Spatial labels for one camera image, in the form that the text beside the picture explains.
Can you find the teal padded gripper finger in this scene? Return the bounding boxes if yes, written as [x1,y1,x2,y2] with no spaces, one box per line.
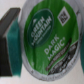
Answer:
[0,8,22,77]

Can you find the green foil-lid kcup pod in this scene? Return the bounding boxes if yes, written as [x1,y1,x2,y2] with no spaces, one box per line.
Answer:
[19,0,83,75]

